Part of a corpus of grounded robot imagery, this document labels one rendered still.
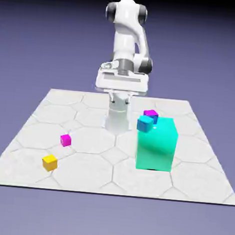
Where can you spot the small yellow cube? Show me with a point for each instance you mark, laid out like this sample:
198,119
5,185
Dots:
49,163

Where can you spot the large teal box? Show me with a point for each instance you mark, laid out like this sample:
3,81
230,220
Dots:
157,147

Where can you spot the small magenta cube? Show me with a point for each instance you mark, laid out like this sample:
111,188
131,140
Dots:
66,140

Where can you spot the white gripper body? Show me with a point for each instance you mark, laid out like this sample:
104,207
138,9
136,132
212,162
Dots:
122,84

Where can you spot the small cyan cube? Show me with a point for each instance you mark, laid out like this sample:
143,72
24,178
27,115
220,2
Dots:
145,124

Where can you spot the small purple cube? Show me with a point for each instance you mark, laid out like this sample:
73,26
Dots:
151,113

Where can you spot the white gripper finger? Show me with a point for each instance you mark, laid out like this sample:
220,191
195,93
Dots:
128,99
112,98

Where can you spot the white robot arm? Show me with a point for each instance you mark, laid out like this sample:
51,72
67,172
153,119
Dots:
126,42

